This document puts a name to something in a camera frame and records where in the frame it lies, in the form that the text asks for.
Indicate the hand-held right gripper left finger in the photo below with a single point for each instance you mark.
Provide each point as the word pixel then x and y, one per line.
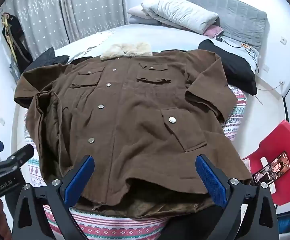
pixel 81 177

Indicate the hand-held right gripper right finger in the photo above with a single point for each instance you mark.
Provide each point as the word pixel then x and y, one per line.
pixel 210 177

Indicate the brown jacket with fur collar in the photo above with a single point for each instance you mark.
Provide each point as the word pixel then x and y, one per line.
pixel 134 120

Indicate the patterned knit-print blanket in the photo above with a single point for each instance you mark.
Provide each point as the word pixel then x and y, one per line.
pixel 235 120

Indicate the smartphone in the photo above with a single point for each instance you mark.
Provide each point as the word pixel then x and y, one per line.
pixel 272 167

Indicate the red plastic chair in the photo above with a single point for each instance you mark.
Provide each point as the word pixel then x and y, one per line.
pixel 285 140

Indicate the black quilted jacket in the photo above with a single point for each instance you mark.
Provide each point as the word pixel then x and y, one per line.
pixel 47 57

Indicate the black hanging bag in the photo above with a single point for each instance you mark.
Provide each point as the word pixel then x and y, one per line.
pixel 17 45

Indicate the folded black garment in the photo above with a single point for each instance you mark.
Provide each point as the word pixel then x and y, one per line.
pixel 235 67

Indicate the black charger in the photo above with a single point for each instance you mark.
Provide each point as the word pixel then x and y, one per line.
pixel 219 39

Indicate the pink cloth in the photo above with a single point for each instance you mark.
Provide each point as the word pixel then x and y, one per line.
pixel 213 31

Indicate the grey dotted curtain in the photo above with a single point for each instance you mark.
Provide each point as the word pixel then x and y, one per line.
pixel 59 10

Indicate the grey quilted headboard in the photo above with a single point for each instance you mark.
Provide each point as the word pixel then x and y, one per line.
pixel 242 17

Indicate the large white pillow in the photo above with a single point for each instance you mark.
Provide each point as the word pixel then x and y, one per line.
pixel 180 12

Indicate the grey-blue pillow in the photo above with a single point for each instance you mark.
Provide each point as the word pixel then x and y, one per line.
pixel 142 20

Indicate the small pale pillow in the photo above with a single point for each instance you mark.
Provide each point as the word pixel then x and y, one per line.
pixel 137 11

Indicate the white wall socket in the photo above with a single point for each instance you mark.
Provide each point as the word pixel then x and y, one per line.
pixel 267 68
pixel 283 40

